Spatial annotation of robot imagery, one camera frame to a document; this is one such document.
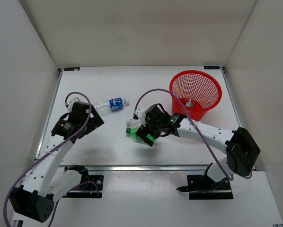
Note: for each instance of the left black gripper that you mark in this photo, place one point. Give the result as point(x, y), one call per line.
point(96, 122)

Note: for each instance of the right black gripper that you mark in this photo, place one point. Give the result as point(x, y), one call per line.
point(144, 130)

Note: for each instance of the green plastic bottle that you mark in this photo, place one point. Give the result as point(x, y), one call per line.
point(132, 133)

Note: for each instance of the green label clear bottle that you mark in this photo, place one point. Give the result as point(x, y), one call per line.
point(133, 123)

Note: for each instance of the blue label clear bottle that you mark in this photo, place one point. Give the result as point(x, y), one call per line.
point(111, 106)

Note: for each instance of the black label clear bottle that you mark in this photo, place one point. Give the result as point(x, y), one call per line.
point(190, 103)

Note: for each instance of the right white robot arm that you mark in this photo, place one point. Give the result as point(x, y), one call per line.
point(239, 147)

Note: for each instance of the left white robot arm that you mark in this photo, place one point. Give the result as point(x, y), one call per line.
point(38, 192)

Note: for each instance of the red mesh plastic bin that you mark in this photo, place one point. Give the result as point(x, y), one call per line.
point(197, 86)

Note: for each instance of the left black corner label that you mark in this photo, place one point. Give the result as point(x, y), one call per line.
point(71, 69)

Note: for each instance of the black corner label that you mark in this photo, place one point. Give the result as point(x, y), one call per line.
point(210, 67)
point(71, 69)

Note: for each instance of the right black corner label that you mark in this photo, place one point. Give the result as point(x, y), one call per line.
point(210, 67)

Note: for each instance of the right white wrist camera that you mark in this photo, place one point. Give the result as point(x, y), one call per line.
point(140, 115)

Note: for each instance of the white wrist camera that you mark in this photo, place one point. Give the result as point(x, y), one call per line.
point(69, 104)
point(140, 115)

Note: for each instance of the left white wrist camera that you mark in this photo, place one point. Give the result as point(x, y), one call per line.
point(69, 104)

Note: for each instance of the aluminium rail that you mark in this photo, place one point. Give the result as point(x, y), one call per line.
point(146, 168)

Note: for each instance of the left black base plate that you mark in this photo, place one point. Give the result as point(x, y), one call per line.
point(90, 187)

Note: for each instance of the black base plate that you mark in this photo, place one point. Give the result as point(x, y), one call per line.
point(200, 187)
point(90, 187)

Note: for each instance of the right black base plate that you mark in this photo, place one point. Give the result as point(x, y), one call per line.
point(200, 187)

